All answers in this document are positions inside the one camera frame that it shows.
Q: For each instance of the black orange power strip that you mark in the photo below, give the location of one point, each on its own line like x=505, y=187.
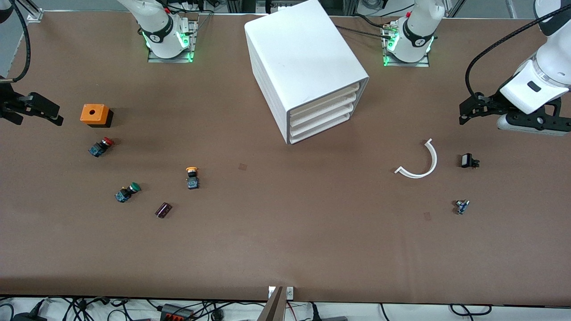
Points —
x=176, y=313

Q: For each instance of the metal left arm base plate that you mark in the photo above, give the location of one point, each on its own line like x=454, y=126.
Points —
x=424, y=64

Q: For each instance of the orange button enclosure box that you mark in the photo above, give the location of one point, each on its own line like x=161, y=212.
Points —
x=92, y=113

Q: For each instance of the white curved plastic strip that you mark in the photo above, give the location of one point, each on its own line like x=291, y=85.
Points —
x=435, y=158

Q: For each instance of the small blue electronic component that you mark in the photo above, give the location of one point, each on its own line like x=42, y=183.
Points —
x=461, y=207

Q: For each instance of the aluminium profile with bracket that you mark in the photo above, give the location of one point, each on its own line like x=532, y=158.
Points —
x=34, y=15

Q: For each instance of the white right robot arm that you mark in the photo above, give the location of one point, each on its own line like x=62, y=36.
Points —
x=156, y=26

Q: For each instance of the brown camera stand post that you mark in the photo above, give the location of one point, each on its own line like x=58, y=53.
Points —
x=273, y=310

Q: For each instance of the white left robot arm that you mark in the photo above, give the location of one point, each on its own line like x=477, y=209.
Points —
x=417, y=31

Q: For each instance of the black power adapter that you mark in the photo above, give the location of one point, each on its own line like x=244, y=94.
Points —
x=26, y=317

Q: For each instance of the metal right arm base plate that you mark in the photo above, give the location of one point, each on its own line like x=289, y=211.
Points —
x=154, y=59

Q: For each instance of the dark maroon small component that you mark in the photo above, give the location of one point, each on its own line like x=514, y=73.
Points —
x=163, y=210

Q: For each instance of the small black switch part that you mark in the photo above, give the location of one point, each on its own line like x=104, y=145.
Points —
x=467, y=160

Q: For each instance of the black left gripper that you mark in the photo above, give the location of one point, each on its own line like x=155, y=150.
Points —
x=490, y=105

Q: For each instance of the white drawer cabinet housing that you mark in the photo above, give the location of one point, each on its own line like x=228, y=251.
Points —
x=303, y=53

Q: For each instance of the white plastic drawer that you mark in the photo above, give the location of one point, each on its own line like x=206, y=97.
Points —
x=325, y=119
x=325, y=126
x=325, y=110
x=325, y=101

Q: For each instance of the red push button switch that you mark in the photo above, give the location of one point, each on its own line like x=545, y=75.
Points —
x=99, y=148

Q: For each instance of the yellow push button switch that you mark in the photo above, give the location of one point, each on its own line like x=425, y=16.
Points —
x=192, y=180

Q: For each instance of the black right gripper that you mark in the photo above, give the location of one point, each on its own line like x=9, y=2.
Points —
x=9, y=100

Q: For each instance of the small white bracket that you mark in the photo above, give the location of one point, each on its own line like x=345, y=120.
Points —
x=271, y=292
x=290, y=293

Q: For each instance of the green push button switch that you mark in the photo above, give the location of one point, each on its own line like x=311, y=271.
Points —
x=125, y=194

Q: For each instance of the black plug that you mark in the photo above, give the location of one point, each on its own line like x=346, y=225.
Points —
x=316, y=314

